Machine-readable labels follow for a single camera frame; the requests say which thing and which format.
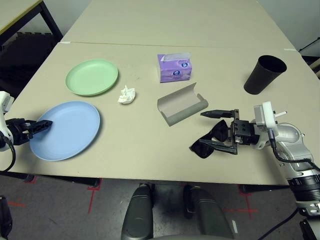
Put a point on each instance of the side table with black frame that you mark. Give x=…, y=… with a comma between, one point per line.
x=15, y=12

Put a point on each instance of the black sunglasses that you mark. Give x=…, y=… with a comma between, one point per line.
x=203, y=150

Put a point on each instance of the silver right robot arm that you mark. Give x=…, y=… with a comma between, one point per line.
x=287, y=135

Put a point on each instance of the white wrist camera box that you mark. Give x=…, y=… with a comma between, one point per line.
x=5, y=100
x=265, y=115

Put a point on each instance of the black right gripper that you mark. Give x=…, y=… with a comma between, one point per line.
x=243, y=132

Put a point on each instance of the black foam floor mats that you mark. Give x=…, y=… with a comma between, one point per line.
x=30, y=50

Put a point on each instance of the blue plastic plate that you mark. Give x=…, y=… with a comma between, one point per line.
x=70, y=130

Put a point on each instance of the black stand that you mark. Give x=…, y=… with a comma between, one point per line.
x=312, y=65

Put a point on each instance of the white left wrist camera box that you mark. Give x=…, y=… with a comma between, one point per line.
x=5, y=100

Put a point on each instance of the white tape strip on table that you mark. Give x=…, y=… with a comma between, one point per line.
x=290, y=49
x=65, y=42

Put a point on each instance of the purple tissue box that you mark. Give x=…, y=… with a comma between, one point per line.
x=175, y=71

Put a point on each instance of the grey left robot leg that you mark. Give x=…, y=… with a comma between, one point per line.
x=138, y=215

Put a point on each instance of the grey robot leg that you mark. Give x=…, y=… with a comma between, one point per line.
x=138, y=215
x=210, y=215

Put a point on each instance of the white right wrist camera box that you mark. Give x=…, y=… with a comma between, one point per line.
x=265, y=115

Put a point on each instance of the grey glasses case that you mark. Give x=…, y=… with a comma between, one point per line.
x=180, y=102

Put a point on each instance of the black table foot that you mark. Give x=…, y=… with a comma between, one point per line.
x=29, y=178
x=262, y=188
x=95, y=183

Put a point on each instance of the black plastic cup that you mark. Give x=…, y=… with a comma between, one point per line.
x=260, y=77

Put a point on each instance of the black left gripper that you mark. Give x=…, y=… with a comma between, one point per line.
x=18, y=130

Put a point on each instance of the grey right robot leg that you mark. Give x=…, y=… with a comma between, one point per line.
x=210, y=215

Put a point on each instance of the green plastic plate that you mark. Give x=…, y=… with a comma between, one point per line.
x=92, y=76

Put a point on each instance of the white tissue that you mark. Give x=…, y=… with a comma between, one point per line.
x=127, y=96

